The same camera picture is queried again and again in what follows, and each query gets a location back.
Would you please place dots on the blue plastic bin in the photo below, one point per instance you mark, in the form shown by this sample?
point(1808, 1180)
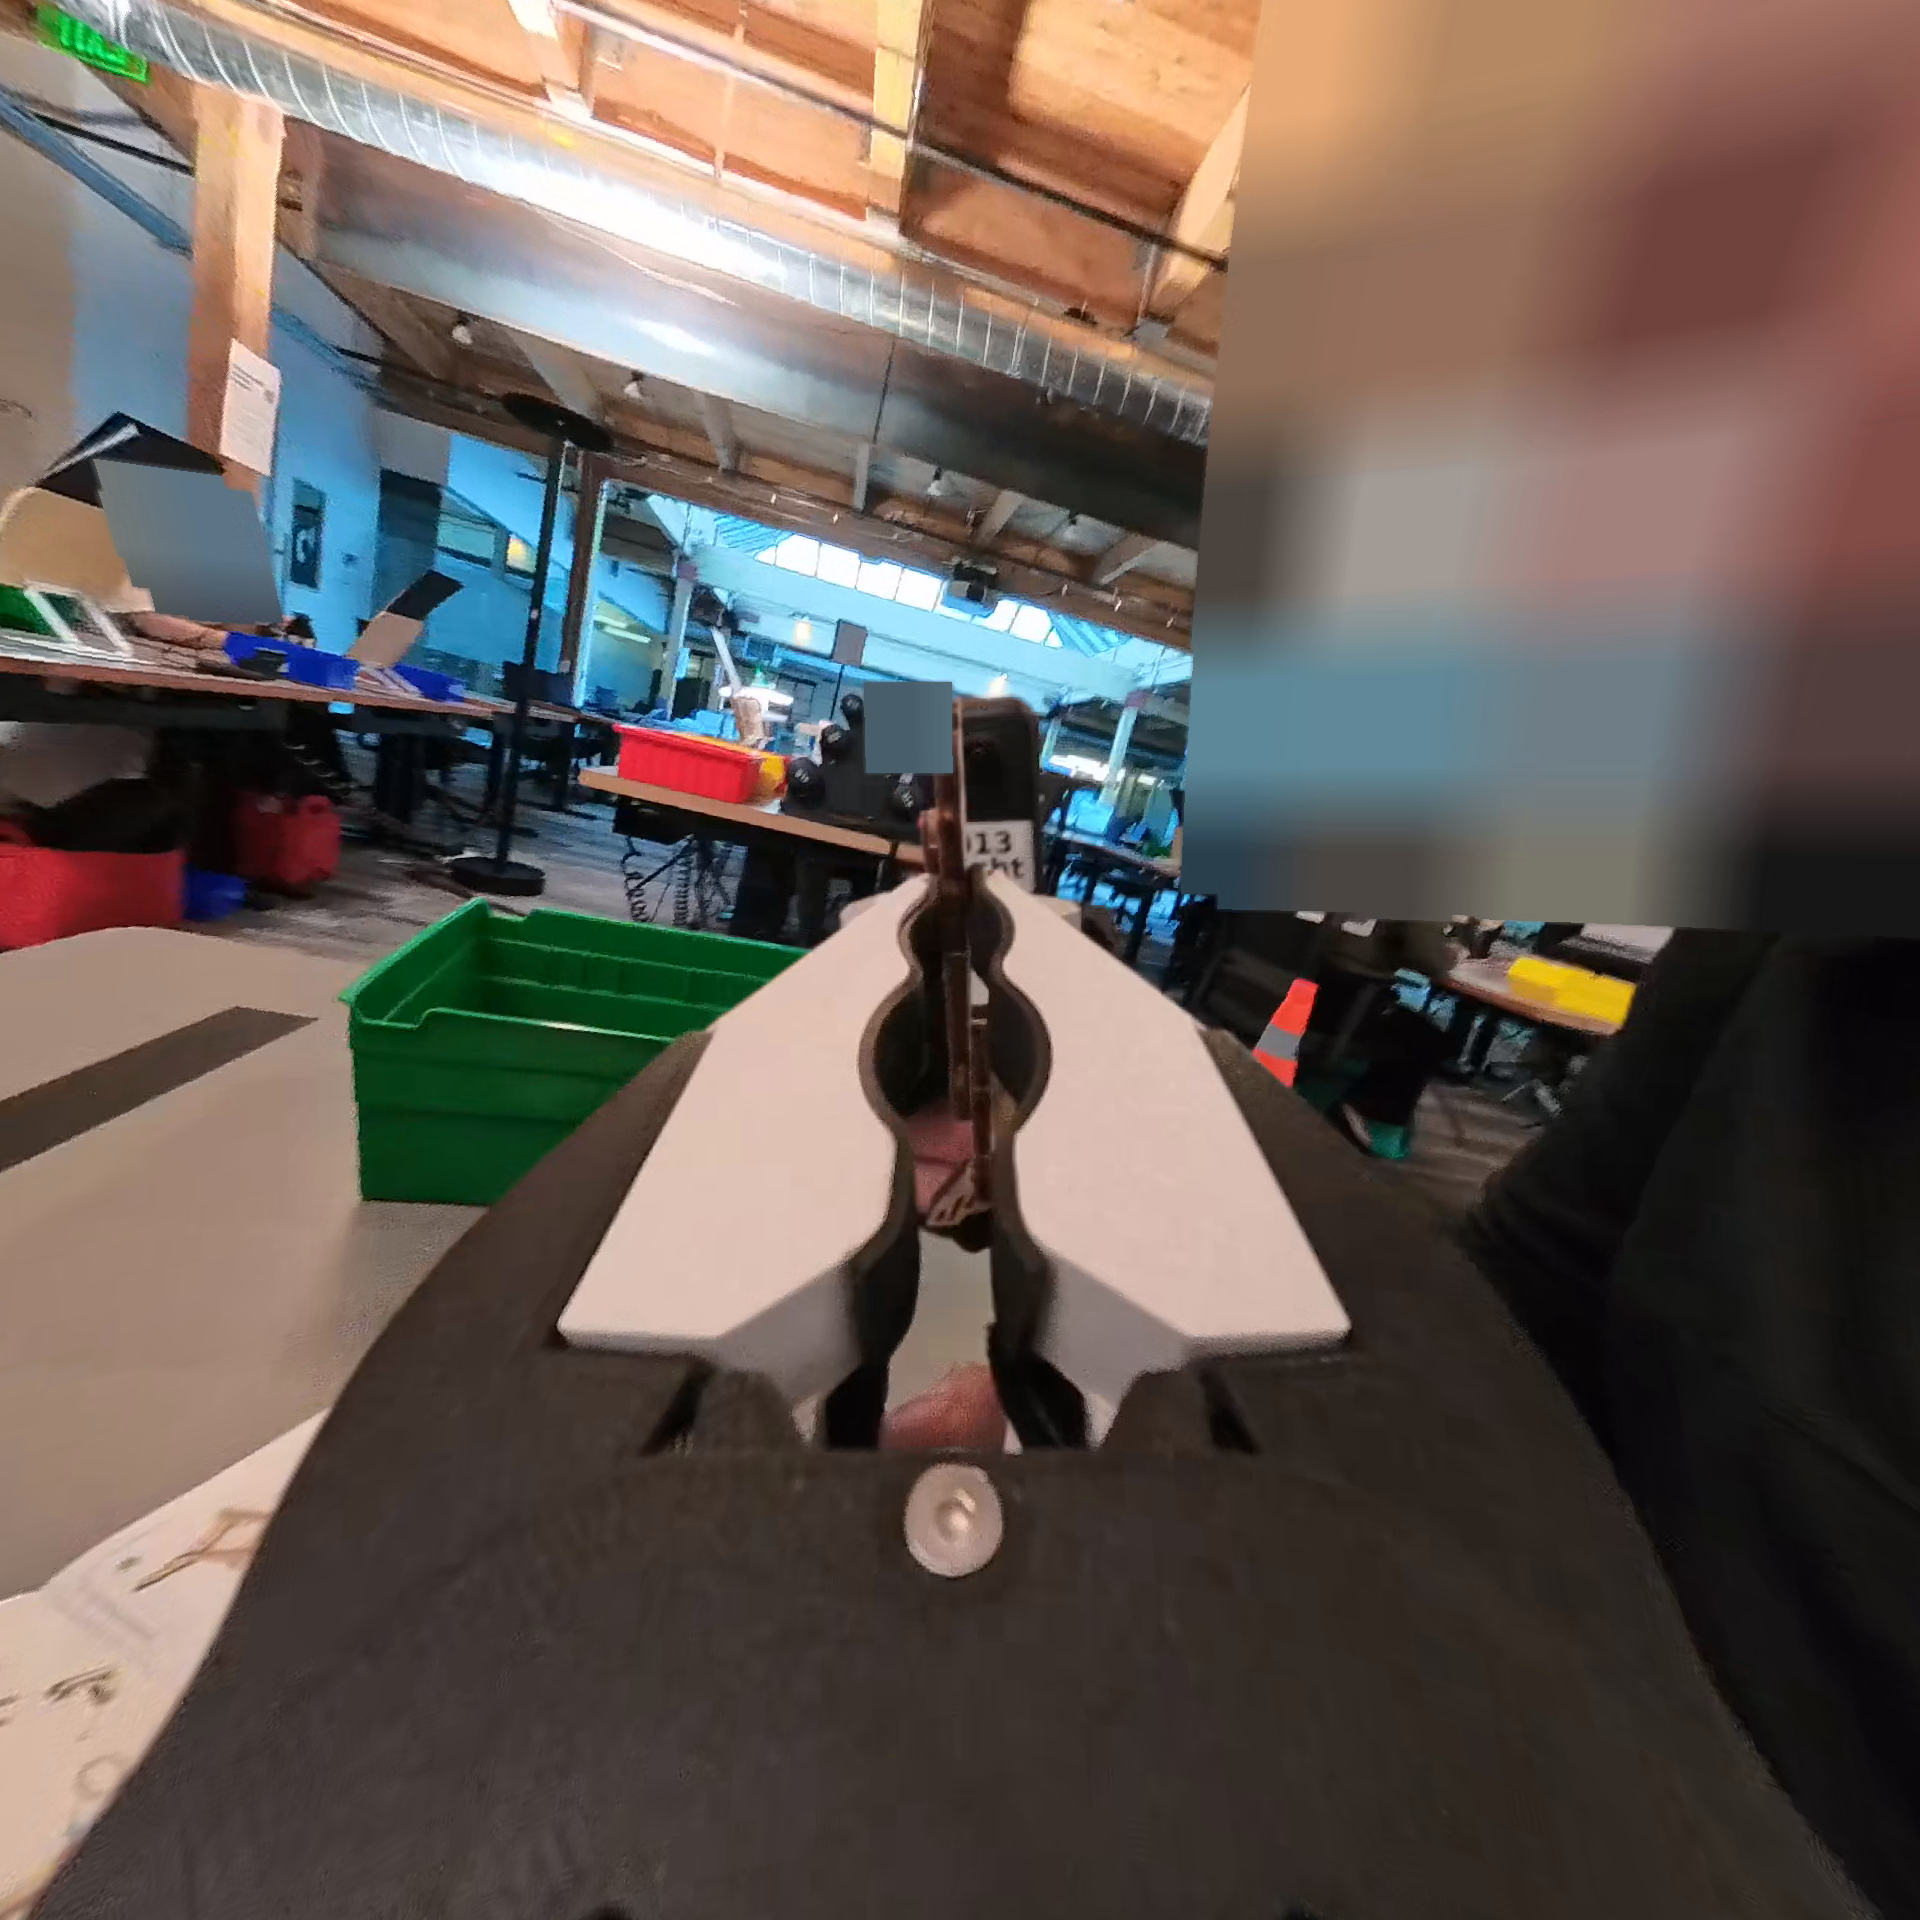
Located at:
point(412, 681)
point(292, 657)

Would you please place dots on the green exit sign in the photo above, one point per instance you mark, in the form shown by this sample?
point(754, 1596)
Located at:
point(92, 38)

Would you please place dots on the wooden pillar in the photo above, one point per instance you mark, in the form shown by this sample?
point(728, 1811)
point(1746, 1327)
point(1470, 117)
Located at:
point(234, 224)

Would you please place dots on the black wheeled device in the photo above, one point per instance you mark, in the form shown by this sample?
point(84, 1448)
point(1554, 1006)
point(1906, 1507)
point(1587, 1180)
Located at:
point(838, 788)

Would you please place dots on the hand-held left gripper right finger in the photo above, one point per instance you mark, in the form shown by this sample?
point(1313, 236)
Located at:
point(1170, 1185)

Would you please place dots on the instruction booklet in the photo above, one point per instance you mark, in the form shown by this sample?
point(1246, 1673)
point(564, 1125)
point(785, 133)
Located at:
point(120, 1651)

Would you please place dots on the person's left hand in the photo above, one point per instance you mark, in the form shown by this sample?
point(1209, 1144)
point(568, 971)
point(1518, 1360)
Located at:
point(942, 1414)

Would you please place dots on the silver round air duct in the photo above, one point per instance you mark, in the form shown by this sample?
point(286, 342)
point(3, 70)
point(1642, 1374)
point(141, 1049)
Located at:
point(838, 285)

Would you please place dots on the green plastic bin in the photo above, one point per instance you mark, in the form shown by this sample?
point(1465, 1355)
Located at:
point(493, 1079)

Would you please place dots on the orange traffic cone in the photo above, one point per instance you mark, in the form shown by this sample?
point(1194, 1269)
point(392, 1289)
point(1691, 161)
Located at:
point(1284, 1044)

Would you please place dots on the wooden top desk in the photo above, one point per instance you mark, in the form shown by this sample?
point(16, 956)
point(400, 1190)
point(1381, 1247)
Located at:
point(180, 675)
point(704, 819)

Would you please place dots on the person's right forearm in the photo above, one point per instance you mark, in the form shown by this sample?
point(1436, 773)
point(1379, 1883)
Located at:
point(1723, 1349)

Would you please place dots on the white paper notice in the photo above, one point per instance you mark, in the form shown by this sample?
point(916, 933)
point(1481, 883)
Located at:
point(250, 404)

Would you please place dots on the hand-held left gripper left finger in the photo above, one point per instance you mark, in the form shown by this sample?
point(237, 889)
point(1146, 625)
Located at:
point(733, 1185)

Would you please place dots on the red plastic bin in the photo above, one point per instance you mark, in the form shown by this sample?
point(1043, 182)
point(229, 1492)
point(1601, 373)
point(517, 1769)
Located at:
point(89, 902)
point(681, 764)
point(283, 839)

